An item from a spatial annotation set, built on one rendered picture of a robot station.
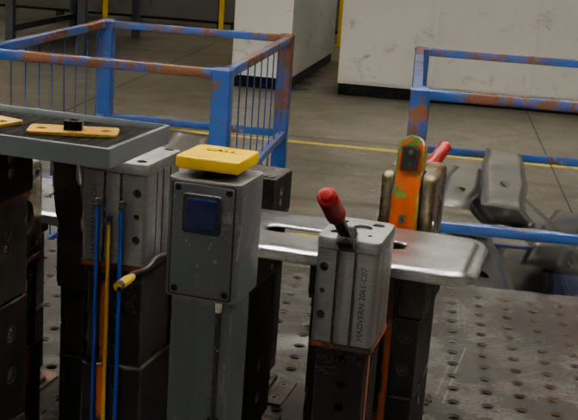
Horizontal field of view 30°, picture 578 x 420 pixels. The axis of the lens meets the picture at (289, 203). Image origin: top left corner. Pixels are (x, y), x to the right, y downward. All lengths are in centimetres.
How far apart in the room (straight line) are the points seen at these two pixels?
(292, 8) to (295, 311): 735
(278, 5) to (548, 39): 225
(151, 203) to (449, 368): 73
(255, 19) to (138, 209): 812
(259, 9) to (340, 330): 817
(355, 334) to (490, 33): 809
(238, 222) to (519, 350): 99
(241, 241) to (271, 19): 828
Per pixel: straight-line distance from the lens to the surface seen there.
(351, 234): 108
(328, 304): 113
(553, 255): 353
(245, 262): 99
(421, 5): 914
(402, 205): 142
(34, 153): 98
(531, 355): 186
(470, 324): 196
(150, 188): 117
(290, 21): 919
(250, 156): 98
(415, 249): 130
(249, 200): 98
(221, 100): 319
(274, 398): 158
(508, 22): 917
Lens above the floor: 136
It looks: 14 degrees down
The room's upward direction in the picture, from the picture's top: 4 degrees clockwise
